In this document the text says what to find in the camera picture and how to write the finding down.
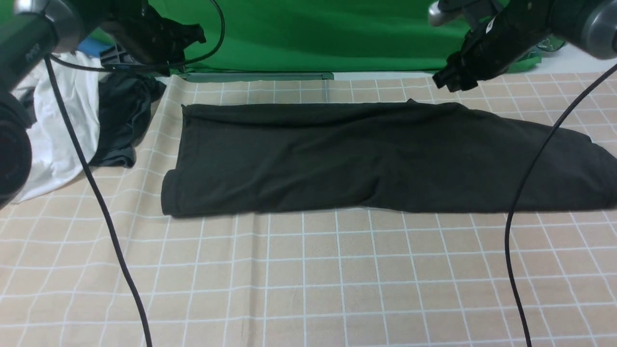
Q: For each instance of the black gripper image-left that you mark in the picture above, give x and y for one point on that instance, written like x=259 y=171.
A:
x=145 y=37

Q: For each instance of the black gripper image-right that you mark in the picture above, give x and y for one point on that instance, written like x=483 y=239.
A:
x=489 y=51

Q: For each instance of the dark gray long-sleeved shirt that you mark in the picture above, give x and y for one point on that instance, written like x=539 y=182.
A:
x=407 y=156

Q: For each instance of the white crumpled shirt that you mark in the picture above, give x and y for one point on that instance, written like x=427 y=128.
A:
x=54 y=160

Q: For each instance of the gray-green metal bar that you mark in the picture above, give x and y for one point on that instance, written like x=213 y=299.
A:
x=218 y=77

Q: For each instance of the blue crumpled garment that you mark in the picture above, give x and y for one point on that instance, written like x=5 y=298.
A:
x=93 y=47

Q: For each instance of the dark gray crumpled garment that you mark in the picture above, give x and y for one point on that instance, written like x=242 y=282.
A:
x=124 y=114

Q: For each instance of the green backdrop cloth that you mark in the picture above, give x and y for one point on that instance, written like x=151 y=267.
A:
x=315 y=35

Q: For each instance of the beige checkered tablecloth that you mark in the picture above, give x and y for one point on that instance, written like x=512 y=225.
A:
x=325 y=279

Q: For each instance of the silver black wrist camera image-right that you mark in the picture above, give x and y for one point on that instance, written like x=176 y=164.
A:
x=474 y=12

